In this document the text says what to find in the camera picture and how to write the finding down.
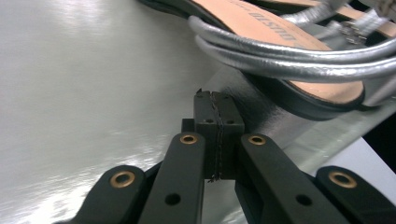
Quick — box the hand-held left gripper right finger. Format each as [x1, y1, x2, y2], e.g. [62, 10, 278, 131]
[211, 91, 246, 181]

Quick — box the tan sandal with silver straps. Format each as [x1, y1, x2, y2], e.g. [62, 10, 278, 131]
[242, 0, 396, 40]
[137, 0, 396, 139]

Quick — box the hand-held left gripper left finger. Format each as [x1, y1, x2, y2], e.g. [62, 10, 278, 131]
[181, 88, 222, 183]

